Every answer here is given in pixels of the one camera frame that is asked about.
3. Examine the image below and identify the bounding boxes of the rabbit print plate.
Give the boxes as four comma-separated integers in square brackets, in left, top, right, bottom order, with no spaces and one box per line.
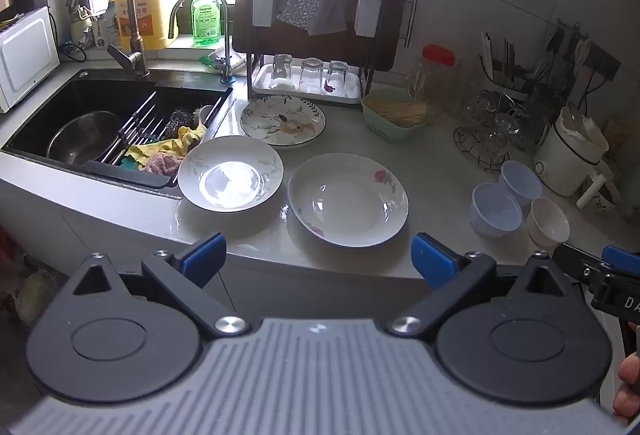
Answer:
[239,96,327,150]

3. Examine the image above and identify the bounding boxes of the white drip tray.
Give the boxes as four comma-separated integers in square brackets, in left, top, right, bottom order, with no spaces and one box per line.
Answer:
[251,62,364,106]

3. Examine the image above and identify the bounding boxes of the black kitchen sink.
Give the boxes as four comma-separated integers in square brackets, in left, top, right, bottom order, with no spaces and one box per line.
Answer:
[0,68,236,197]

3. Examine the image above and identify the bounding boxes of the chopstick holder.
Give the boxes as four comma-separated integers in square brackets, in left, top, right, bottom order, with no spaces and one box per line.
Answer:
[478,30,549,104]

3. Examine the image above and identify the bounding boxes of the glass jar red lid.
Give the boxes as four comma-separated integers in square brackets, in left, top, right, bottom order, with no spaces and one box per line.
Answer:
[406,44,457,117]

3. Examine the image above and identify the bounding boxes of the red flower print plate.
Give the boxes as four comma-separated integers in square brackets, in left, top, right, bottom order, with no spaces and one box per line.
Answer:
[286,152,410,248]

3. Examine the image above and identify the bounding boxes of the small steel faucet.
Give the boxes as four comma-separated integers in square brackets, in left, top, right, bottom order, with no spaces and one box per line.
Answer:
[167,0,236,83]

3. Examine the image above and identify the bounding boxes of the pale blue bowl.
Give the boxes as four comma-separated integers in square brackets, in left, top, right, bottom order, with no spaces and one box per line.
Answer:
[469,182,523,240]
[499,159,543,208]

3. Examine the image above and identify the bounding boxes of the roll-up drain rack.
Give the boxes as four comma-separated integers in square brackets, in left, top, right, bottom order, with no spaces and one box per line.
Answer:
[84,90,227,189]

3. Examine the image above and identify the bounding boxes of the white cutlery holder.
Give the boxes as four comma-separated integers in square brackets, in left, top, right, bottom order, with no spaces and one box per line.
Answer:
[353,0,382,37]
[251,0,278,27]

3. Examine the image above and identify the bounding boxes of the white microwave oven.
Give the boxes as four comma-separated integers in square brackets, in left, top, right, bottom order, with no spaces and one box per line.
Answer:
[0,6,61,114]

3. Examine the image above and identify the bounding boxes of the brown cutting board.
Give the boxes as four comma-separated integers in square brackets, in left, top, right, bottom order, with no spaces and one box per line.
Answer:
[232,0,411,72]

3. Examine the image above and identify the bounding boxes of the pink scrubber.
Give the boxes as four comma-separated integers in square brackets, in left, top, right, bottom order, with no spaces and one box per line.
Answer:
[144,152,187,177]

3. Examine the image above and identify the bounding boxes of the steel bowl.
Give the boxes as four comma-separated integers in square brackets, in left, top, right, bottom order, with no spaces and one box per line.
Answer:
[46,111,124,167]

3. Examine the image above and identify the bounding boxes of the black wall outlet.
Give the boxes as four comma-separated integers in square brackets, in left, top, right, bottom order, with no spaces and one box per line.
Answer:
[579,40,622,82]

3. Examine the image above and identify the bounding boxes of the white soap bottle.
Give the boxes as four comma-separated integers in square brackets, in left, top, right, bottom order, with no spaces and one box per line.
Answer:
[69,5,96,48]

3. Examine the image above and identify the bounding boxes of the steel bar handle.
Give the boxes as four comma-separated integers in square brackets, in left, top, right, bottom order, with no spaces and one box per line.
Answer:
[403,0,419,49]

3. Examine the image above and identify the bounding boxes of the yellow cloth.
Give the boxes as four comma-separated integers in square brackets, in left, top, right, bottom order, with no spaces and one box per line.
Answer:
[124,124,209,166]

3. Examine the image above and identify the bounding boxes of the person's right hand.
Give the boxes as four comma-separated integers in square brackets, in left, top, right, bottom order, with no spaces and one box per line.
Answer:
[614,322,640,427]

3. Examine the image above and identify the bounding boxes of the green sponge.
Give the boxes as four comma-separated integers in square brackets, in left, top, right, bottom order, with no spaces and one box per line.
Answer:
[199,47,232,72]

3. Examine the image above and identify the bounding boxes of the white electric cooker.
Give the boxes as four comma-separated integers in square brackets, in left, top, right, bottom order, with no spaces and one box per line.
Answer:
[532,104,619,212]

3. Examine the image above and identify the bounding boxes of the white ceramic bowl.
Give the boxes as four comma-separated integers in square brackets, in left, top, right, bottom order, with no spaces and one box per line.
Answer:
[526,196,571,247]

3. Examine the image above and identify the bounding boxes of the floral ceramic bowl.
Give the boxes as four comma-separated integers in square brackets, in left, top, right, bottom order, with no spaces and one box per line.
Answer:
[587,182,626,215]

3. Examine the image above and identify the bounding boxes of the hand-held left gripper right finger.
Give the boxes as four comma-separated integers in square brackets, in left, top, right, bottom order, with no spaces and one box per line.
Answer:
[391,233,583,337]

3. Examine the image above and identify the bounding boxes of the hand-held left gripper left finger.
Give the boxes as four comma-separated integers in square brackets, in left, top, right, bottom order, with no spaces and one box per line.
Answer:
[72,232,251,338]

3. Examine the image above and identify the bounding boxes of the steel wool scourer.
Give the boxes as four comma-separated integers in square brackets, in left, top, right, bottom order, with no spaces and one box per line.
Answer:
[166,108,199,139]

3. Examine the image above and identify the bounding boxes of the yellow detergent jug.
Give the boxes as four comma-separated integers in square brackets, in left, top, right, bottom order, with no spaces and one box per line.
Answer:
[113,0,184,51]

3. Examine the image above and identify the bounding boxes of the grey leaf print plate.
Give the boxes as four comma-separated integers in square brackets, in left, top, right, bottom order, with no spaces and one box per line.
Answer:
[177,135,285,213]

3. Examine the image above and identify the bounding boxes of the green basket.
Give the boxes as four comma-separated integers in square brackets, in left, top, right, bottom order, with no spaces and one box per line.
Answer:
[360,88,432,139]

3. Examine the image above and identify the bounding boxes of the hanging kitchen utensils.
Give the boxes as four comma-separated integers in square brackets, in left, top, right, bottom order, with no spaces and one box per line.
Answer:
[544,18,594,84]

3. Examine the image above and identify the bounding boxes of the green dish soap bottle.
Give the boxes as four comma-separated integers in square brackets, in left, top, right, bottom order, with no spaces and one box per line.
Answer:
[191,0,223,49]

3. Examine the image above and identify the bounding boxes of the wire rack with glass cups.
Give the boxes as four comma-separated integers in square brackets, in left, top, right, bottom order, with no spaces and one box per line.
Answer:
[453,88,532,174]

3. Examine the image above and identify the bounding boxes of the clear drinking glass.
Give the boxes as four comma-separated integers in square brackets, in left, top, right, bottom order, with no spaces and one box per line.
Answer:
[299,58,325,93]
[326,60,350,95]
[271,54,294,90]

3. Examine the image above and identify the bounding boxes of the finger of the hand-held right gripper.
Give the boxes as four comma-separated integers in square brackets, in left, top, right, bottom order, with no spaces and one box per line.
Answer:
[552,242,621,288]
[601,245,640,268]

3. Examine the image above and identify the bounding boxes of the tall steel faucet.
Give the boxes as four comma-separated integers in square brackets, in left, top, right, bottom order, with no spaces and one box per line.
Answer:
[66,0,151,79]

